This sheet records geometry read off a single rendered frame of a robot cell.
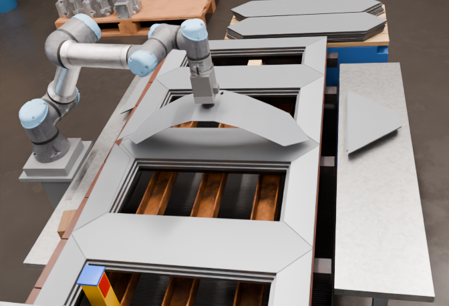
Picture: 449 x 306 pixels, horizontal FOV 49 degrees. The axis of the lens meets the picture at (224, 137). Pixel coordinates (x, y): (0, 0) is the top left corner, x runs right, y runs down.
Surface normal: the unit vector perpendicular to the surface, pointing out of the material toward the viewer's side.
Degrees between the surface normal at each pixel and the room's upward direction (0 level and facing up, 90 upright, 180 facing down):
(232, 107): 18
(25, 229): 0
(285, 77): 0
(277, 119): 30
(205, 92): 90
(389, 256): 0
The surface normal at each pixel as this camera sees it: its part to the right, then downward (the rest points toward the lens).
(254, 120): 0.31, -0.69
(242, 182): -0.14, -0.77
